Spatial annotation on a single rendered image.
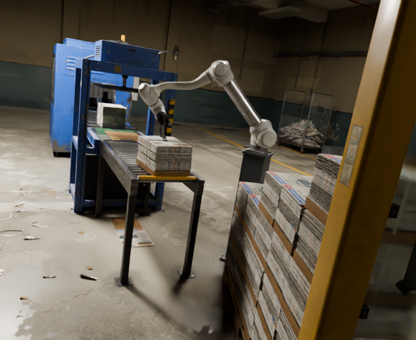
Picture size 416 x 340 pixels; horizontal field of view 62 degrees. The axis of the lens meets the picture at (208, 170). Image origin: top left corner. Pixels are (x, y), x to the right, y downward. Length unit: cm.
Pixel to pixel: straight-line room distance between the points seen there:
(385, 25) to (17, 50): 1055
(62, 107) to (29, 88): 517
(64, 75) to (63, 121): 70
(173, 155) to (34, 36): 889
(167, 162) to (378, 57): 186
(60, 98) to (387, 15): 540
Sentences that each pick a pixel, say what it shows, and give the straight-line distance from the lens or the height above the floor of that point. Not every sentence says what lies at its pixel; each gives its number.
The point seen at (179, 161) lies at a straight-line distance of 248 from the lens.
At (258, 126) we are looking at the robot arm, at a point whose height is 124.
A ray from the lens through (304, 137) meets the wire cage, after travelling 1020.
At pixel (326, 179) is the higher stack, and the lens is 131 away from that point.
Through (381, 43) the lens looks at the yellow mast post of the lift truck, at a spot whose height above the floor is 161.
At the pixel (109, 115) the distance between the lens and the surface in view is 437.
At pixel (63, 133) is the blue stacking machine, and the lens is 596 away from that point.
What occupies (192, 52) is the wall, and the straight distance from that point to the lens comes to 1195.
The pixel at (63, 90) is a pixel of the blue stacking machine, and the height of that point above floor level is 108.
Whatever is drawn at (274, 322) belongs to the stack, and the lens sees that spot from 174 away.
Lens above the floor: 148
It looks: 14 degrees down
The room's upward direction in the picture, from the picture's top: 9 degrees clockwise
